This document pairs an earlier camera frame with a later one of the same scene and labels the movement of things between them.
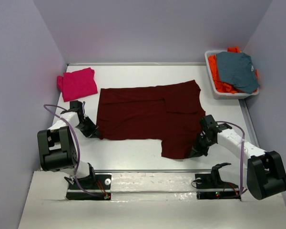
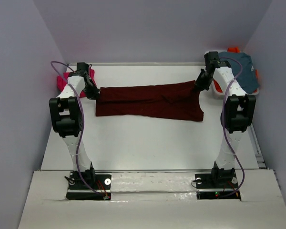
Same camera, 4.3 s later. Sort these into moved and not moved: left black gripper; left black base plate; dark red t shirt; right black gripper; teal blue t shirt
Moved: dark red t shirt; right black gripper; left black gripper
Not moved: left black base plate; teal blue t shirt
